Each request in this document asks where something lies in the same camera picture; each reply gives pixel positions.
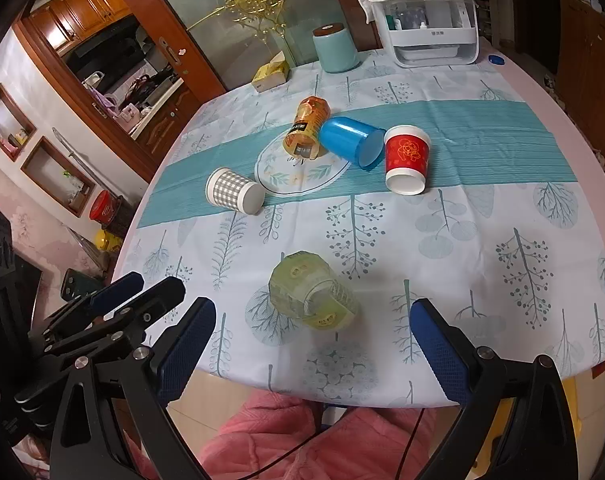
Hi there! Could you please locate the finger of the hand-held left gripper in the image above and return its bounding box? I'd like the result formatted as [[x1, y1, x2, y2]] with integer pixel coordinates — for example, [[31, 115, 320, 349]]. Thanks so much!
[[44, 272, 144, 335], [30, 276, 186, 361]]

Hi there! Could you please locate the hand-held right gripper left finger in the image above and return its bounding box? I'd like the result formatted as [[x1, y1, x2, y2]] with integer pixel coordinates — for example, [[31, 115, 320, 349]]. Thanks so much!
[[47, 297, 217, 480]]

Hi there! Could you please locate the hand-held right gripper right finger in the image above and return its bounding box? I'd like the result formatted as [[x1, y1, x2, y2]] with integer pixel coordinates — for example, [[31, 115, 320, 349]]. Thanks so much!
[[409, 298, 581, 480]]

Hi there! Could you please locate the green translucent cup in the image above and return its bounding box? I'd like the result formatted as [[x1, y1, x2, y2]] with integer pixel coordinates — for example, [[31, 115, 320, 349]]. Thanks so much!
[[268, 251, 359, 331]]

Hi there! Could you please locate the grey checked paper cup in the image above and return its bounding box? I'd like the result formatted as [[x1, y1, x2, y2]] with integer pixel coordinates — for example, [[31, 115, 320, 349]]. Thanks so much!
[[205, 167, 266, 217]]

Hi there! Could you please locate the red paper cup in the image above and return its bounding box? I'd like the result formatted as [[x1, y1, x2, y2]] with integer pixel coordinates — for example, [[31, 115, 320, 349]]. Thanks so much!
[[383, 125, 431, 196]]

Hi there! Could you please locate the orange translucent cup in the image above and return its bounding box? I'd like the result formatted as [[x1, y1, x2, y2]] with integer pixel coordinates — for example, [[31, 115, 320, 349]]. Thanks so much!
[[282, 96, 330, 160]]

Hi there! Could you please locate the blue plastic cup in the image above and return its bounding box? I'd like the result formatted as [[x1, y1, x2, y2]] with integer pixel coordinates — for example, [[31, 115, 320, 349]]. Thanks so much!
[[319, 116, 387, 173]]

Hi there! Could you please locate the yellow container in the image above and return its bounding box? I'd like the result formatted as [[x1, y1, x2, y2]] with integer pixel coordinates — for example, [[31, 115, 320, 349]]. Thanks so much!
[[95, 230, 123, 253]]

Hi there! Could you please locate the tree print tablecloth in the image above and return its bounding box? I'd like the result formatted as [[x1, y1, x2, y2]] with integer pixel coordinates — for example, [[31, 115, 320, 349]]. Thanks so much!
[[111, 50, 605, 408]]

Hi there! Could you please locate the red round tin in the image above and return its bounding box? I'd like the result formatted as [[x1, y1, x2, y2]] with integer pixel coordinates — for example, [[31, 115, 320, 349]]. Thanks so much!
[[89, 189, 120, 223]]

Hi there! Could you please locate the pink fleece clothing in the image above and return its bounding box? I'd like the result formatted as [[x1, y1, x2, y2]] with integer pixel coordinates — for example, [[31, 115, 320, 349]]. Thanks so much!
[[197, 389, 465, 480]]

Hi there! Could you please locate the yellow stool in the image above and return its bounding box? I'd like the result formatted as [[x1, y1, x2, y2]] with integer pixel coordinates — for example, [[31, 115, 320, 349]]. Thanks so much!
[[475, 377, 585, 480]]

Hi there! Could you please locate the oval leaf print mat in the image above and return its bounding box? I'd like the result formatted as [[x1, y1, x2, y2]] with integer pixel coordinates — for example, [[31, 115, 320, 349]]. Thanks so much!
[[254, 135, 349, 195]]

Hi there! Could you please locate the yellow tissue box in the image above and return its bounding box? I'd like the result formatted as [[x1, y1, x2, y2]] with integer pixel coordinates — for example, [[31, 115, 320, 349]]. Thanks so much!
[[252, 53, 290, 92]]

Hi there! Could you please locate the teal canister with brown lid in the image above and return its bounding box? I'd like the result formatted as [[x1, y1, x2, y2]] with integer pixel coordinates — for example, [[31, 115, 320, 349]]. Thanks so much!
[[312, 22, 361, 74]]

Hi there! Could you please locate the white countertop appliance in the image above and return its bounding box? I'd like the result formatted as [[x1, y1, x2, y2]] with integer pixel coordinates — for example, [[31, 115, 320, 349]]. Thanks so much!
[[377, 0, 481, 68]]

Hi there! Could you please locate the dark wooden cabinet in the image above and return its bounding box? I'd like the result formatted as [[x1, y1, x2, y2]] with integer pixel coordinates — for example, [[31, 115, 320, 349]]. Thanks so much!
[[556, 0, 605, 126]]

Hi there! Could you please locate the black cable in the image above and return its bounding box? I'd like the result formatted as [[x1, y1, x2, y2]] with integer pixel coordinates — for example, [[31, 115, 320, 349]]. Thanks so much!
[[240, 406, 429, 480]]

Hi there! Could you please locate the wooden door frame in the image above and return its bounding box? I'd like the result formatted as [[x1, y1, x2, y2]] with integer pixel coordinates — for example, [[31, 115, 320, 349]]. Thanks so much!
[[13, 0, 229, 184]]

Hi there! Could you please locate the wooden kitchen wall cabinet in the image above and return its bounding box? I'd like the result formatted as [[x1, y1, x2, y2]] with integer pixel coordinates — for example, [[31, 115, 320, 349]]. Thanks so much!
[[32, 0, 133, 57]]

